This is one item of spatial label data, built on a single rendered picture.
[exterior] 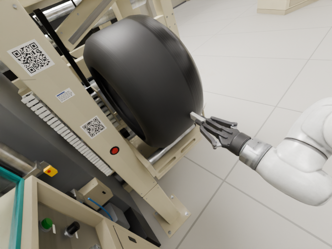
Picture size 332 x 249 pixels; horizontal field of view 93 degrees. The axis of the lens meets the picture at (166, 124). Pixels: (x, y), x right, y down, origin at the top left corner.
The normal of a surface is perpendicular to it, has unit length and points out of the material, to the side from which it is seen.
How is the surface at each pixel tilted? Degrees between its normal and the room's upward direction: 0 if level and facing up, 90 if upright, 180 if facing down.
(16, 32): 90
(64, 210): 90
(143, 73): 54
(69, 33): 90
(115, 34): 20
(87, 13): 90
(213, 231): 0
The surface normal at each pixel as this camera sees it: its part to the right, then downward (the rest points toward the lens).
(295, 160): -0.45, -0.47
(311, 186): -0.43, -0.14
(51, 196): 0.59, 0.39
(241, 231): -0.31, -0.70
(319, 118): -0.79, -0.60
